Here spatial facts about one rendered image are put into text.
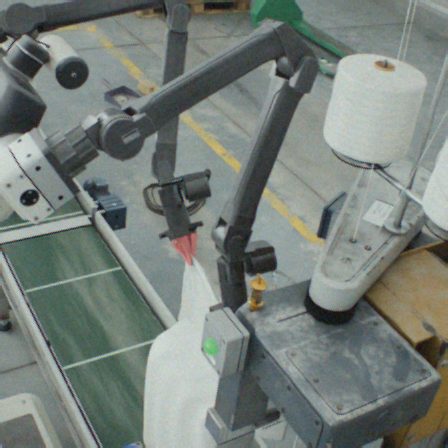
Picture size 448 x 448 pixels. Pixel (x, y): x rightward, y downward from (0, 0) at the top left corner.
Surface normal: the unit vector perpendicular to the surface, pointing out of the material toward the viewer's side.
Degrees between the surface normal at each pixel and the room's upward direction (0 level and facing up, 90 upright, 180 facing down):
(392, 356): 0
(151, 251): 0
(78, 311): 0
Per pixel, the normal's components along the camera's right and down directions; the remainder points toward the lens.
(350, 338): 0.12, -0.81
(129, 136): 0.40, 0.37
